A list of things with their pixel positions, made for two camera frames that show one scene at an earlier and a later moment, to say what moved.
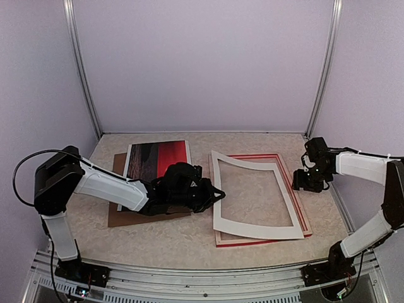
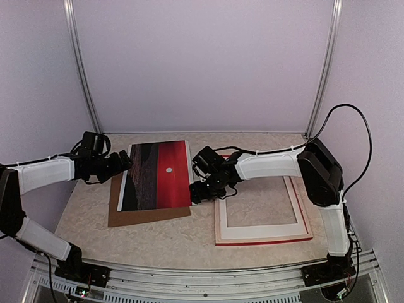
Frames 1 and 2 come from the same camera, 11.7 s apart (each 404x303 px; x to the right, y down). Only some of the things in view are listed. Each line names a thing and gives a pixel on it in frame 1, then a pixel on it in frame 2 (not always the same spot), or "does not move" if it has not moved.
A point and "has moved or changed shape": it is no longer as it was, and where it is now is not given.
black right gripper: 299,181 to 197,193
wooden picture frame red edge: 211,165 has moved or changed shape
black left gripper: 209,194 to 117,166
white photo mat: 236,228 has moved or changed shape
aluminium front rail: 236,285 does not move
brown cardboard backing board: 117,218 does not move
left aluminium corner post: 80,64 does not move
